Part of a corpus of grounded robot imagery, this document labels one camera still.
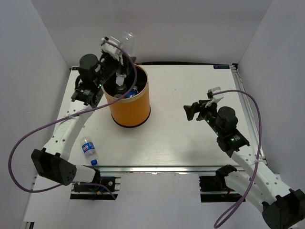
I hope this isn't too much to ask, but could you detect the clear crushed plastic bottle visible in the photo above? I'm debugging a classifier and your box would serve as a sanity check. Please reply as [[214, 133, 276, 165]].
[[115, 31, 138, 86]]

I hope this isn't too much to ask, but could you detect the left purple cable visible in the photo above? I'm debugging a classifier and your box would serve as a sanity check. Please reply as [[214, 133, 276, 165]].
[[8, 39, 138, 200]]

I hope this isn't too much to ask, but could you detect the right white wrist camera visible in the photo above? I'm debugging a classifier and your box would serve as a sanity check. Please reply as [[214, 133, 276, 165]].
[[205, 87, 224, 108]]

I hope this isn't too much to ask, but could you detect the purple cable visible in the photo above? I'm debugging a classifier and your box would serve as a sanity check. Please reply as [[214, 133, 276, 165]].
[[8, 39, 138, 200], [212, 89, 263, 227]]

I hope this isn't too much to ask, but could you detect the aluminium table rail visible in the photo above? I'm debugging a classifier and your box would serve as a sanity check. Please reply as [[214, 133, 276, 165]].
[[230, 63, 259, 152], [97, 165, 246, 175]]

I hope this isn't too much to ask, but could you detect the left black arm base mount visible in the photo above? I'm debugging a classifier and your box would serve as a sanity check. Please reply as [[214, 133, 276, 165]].
[[70, 172, 122, 200]]

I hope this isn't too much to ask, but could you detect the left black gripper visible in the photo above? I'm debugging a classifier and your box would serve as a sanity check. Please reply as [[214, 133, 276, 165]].
[[95, 49, 136, 88]]

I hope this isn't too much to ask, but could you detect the black label black cap bottle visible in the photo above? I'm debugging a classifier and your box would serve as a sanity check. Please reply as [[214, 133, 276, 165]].
[[116, 84, 127, 94]]

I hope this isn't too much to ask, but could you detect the blue label blue cap bottle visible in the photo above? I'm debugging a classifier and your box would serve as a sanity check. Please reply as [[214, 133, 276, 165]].
[[81, 137, 99, 166]]

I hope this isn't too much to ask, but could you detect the front aluminium table rail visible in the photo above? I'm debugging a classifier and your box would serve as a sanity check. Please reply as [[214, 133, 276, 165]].
[[97, 165, 246, 175]]

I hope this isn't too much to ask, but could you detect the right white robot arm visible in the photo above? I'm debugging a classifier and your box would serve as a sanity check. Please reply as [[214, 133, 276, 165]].
[[183, 100, 305, 229]]

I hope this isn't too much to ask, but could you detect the right aluminium table rail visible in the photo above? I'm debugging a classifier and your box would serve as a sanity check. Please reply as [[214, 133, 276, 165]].
[[230, 63, 259, 152]]

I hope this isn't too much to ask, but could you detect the blue bottle inside bin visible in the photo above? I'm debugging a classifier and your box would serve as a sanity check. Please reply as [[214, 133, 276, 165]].
[[125, 86, 138, 99]]

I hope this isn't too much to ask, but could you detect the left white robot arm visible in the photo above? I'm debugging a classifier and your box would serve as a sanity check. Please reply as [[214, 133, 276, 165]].
[[31, 51, 136, 190]]

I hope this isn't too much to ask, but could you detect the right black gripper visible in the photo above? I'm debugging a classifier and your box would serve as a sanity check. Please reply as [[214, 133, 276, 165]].
[[183, 99, 223, 136]]

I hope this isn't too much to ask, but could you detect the orange cylindrical bin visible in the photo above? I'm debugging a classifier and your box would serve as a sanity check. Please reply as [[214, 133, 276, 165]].
[[102, 65, 151, 128]]

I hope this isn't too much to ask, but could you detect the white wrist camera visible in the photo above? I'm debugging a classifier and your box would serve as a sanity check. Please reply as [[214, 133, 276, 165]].
[[205, 87, 224, 108], [101, 37, 123, 65]]

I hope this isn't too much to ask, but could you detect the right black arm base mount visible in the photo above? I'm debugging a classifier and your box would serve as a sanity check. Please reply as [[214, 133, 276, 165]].
[[199, 165, 242, 203]]

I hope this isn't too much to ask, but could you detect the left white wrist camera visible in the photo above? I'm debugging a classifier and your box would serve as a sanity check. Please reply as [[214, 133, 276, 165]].
[[101, 37, 123, 65]]

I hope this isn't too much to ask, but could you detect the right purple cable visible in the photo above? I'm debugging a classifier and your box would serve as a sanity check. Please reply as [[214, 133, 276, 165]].
[[212, 89, 263, 227]]

